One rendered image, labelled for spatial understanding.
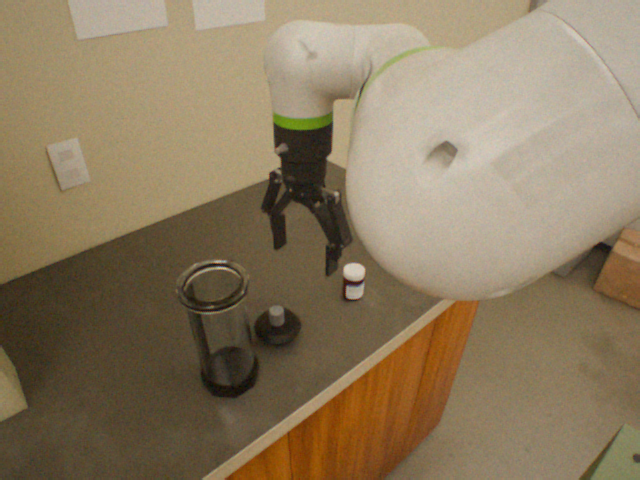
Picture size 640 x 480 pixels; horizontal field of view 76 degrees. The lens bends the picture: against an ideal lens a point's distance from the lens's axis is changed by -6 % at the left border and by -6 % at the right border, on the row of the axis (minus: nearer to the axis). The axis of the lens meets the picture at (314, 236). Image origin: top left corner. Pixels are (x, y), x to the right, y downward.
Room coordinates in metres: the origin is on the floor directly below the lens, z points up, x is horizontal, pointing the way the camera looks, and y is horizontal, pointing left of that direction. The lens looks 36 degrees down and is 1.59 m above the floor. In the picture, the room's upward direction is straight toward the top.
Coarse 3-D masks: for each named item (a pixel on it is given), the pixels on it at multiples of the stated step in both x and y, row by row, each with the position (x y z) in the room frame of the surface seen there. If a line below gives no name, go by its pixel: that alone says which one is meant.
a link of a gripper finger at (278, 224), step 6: (282, 216) 0.68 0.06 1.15; (276, 222) 0.67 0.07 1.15; (282, 222) 0.68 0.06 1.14; (276, 228) 0.67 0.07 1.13; (282, 228) 0.68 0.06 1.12; (276, 234) 0.67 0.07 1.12; (282, 234) 0.68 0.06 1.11; (276, 240) 0.67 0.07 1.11; (282, 240) 0.68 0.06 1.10; (276, 246) 0.67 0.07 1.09; (282, 246) 0.68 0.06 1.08
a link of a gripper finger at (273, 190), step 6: (270, 174) 0.67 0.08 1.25; (276, 174) 0.67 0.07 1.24; (270, 180) 0.67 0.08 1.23; (270, 186) 0.67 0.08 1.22; (276, 186) 0.67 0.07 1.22; (270, 192) 0.67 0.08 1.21; (276, 192) 0.68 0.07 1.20; (264, 198) 0.68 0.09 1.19; (270, 198) 0.67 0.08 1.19; (276, 198) 0.69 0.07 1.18; (264, 204) 0.68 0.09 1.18; (264, 210) 0.68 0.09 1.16
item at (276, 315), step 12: (264, 312) 0.60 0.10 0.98; (276, 312) 0.57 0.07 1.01; (288, 312) 0.60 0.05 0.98; (264, 324) 0.57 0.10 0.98; (276, 324) 0.57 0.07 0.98; (288, 324) 0.57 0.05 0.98; (300, 324) 0.58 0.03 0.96; (264, 336) 0.54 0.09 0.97; (276, 336) 0.54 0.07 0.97; (288, 336) 0.55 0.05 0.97
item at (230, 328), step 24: (216, 264) 0.52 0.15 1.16; (192, 288) 0.49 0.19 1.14; (216, 288) 0.52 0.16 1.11; (240, 288) 0.46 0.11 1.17; (192, 312) 0.44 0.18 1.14; (216, 312) 0.43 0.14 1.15; (240, 312) 0.46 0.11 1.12; (216, 336) 0.43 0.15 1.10; (240, 336) 0.45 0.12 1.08; (216, 360) 0.43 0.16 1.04; (240, 360) 0.45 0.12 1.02; (216, 384) 0.44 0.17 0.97
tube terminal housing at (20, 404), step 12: (0, 348) 0.47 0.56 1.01; (0, 360) 0.42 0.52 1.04; (0, 372) 0.40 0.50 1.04; (12, 372) 0.44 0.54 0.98; (0, 384) 0.39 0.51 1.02; (12, 384) 0.40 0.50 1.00; (0, 396) 0.38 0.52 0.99; (12, 396) 0.39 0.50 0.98; (24, 396) 0.42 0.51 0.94; (0, 408) 0.38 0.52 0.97; (12, 408) 0.39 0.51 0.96; (24, 408) 0.40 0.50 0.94; (0, 420) 0.37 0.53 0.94
